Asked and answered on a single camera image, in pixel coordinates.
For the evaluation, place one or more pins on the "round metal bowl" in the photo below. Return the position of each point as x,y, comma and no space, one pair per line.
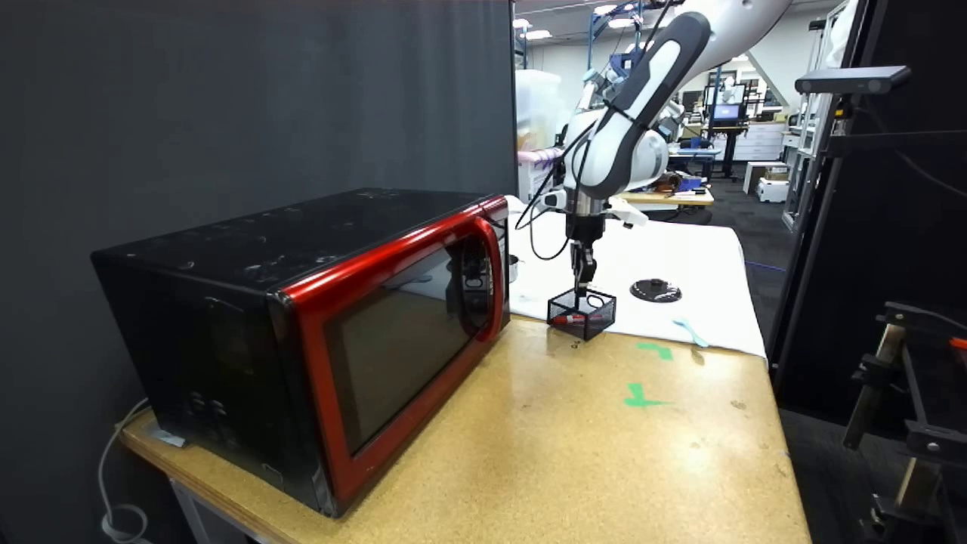
657,292

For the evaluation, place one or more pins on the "black tripod equipment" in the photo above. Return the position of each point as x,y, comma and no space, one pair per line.
918,378

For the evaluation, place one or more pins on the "black backdrop curtain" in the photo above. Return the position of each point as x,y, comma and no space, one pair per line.
124,120

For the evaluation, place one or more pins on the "black mesh box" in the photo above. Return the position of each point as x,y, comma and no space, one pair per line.
582,312

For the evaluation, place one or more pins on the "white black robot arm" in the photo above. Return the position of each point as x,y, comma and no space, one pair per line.
614,143

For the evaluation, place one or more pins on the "red black microwave oven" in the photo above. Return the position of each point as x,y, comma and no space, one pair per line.
315,339

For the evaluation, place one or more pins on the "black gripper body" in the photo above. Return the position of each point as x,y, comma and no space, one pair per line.
585,226

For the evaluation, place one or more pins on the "green tape T mark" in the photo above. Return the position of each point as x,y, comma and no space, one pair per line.
640,398

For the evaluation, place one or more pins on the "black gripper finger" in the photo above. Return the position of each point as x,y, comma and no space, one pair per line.
591,274
576,270

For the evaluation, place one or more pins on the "white table cloth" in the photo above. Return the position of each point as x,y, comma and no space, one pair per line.
701,261

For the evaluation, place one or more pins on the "black camera on mount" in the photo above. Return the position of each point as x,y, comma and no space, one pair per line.
853,81

